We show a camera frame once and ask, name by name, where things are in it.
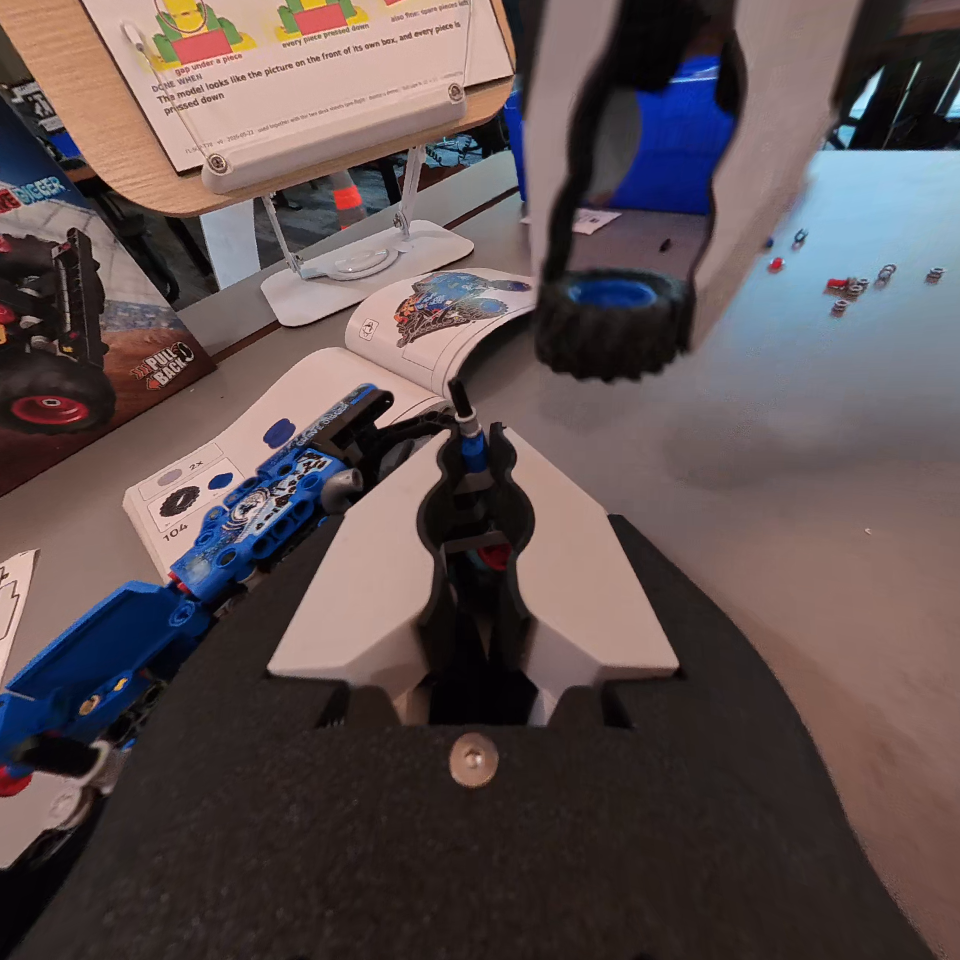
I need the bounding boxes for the blue rim lego wheel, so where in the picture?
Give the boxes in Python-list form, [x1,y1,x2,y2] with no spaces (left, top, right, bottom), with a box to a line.
[532,266,696,384]

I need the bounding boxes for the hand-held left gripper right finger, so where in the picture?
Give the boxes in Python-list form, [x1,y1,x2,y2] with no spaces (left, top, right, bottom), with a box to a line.
[491,422,681,723]

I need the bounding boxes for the blue lego monster truck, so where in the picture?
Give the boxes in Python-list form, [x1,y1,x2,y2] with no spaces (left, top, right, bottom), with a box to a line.
[0,378,530,875]

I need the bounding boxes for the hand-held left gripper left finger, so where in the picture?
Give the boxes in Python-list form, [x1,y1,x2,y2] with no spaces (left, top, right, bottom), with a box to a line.
[267,429,455,726]

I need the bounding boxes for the printed instruction sheet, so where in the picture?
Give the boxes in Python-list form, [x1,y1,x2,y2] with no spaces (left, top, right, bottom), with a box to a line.
[78,0,516,198]

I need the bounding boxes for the scattered small lego pieces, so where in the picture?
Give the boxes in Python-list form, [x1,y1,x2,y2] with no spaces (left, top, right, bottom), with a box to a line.
[761,227,948,320]

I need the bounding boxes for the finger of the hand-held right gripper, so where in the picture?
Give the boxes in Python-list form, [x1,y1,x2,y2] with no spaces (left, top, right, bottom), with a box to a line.
[519,0,639,288]
[684,0,901,355]

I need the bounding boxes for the wooden board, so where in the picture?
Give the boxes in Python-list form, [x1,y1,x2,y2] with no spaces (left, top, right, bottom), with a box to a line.
[0,0,520,220]

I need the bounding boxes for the lego instruction booklet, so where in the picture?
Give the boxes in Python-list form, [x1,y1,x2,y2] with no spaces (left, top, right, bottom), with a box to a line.
[122,267,543,588]

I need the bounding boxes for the white sticker sheet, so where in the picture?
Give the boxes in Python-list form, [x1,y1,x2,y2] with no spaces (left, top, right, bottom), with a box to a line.
[0,549,40,685]

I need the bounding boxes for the blue plastic bin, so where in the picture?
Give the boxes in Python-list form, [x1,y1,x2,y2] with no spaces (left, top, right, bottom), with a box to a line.
[504,56,744,217]

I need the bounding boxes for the lego set box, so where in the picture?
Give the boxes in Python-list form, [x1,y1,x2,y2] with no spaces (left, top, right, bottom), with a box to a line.
[0,75,220,498]

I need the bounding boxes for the orange traffic cone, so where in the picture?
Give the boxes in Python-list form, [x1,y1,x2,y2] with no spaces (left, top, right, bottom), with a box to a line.
[332,169,370,231]

